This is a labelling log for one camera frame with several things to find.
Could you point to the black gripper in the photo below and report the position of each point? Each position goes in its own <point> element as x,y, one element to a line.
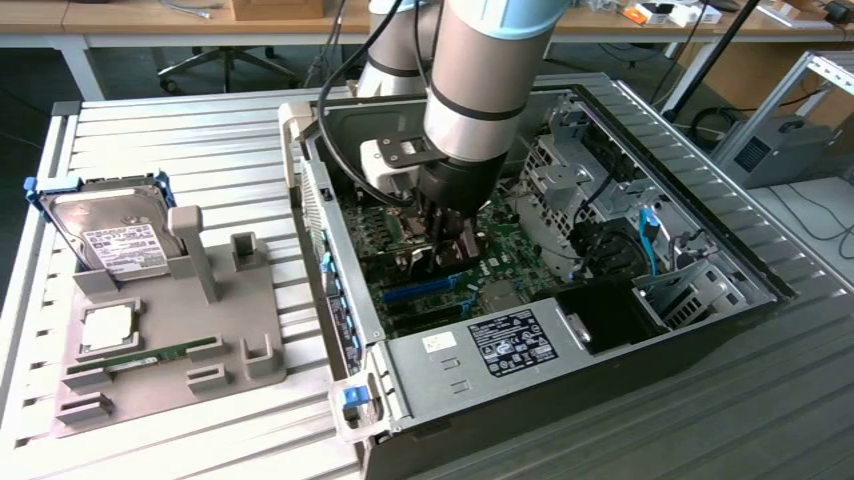
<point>463,185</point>

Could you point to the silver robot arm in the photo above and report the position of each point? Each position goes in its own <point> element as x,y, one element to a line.
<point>480,75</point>

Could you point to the CPU socket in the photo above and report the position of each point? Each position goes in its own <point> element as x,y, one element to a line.
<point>408,225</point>

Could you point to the tall metal disk bay cage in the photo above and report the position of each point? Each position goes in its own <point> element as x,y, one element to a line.
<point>563,182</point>

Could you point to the green motherboard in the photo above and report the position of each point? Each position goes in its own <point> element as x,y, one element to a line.
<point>513,250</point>

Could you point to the blue expansion slot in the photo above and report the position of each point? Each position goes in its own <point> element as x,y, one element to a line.
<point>420,292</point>

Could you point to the silver chipset heatsink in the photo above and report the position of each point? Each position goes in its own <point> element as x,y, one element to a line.
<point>504,297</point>

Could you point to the wooden desk with side panel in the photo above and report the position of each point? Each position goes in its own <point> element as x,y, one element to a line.
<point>600,22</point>

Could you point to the grey power supply unit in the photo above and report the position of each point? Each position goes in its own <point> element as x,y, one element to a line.
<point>427,380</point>

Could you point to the low metal disk bay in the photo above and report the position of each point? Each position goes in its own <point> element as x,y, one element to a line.
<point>694,295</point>

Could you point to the office chair base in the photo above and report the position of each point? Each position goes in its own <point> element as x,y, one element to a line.
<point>229,60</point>

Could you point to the orange white small box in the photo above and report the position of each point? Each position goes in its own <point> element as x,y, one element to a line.
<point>643,15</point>

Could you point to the blue case latch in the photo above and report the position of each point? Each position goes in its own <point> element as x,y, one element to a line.
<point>352,397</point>

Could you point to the black pole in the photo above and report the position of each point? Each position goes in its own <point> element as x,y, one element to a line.
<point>715,55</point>

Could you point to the grey computer box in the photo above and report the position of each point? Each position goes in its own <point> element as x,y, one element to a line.
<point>794,155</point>

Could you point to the open black PC case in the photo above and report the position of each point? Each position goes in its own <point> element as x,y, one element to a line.
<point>667,390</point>

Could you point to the grey parts rack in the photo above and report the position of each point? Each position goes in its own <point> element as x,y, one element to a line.
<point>166,320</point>

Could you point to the silver hard disk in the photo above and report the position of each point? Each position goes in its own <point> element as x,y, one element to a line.
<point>120,245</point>

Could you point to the green RAM stick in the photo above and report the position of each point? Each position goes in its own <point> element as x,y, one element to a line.
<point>166,353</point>

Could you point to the wooden desk with white legs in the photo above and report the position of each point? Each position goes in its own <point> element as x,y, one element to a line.
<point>133,20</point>

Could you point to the silver CPU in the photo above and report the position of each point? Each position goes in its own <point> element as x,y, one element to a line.
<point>108,327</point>

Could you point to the hard drive with blue caddy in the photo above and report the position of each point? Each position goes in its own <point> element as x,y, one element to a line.
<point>33,195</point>

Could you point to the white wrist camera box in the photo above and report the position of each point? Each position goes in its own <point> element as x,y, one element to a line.
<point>383,175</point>

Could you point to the black intrusion switch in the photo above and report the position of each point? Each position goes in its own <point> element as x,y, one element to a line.
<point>325,193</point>

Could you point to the aluminium frame shelf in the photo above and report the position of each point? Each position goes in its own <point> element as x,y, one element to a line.
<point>766,100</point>

